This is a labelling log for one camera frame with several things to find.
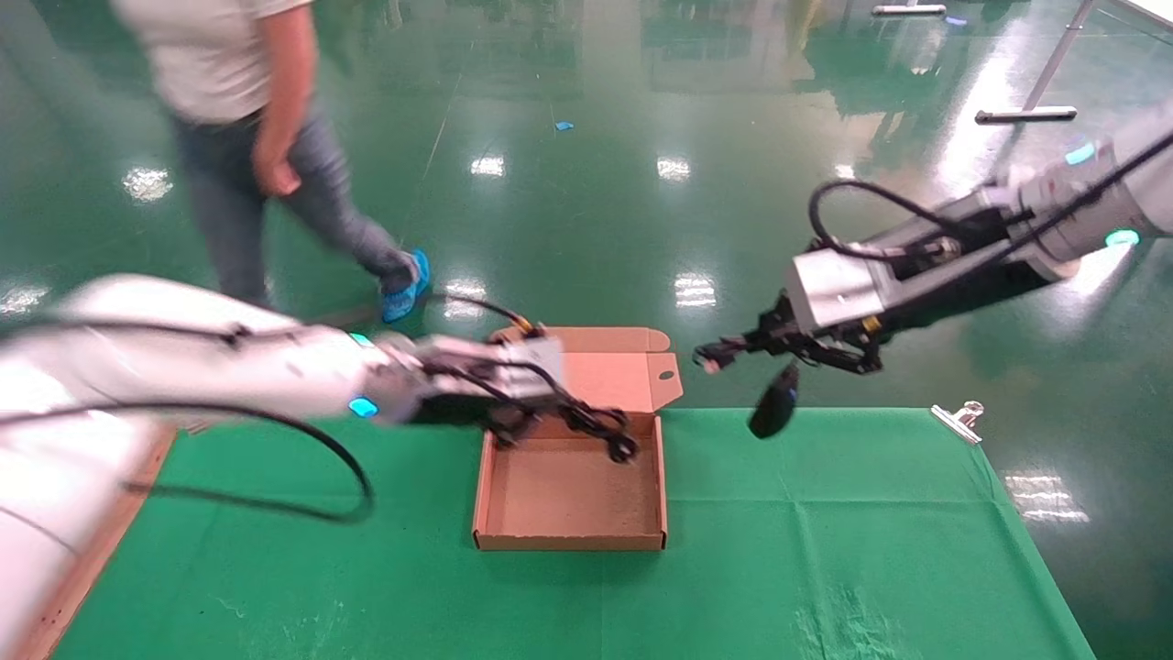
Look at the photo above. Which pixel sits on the walking person grey shirt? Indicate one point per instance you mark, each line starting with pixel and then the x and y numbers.
pixel 211 55

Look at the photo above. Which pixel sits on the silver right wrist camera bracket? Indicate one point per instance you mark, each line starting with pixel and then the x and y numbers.
pixel 834 289

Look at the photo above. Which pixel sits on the brown cardboard mailer box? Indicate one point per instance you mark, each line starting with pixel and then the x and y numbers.
pixel 568 495

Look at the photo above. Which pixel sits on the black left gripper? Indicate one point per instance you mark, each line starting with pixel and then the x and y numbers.
pixel 458 412

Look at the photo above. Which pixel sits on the blue shoe cover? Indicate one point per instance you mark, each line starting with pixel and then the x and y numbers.
pixel 405 289

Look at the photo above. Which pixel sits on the white table foot bar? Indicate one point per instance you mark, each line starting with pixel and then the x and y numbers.
pixel 907 10

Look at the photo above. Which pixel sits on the walking person forearm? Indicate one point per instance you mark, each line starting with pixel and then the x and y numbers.
pixel 289 73

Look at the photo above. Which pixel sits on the walking person hand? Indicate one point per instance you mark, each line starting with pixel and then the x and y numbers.
pixel 277 170

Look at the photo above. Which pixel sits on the brown flat board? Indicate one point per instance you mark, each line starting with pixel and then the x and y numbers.
pixel 96 568

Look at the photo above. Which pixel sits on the white table leg with foot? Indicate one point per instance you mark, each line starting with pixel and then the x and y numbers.
pixel 1026 115

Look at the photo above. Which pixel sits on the green table cloth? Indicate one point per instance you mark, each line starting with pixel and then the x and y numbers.
pixel 825 550

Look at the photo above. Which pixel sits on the silver metal cloth clip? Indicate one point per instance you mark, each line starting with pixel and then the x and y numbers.
pixel 958 422

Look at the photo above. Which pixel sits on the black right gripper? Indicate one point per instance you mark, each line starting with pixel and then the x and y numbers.
pixel 916 307

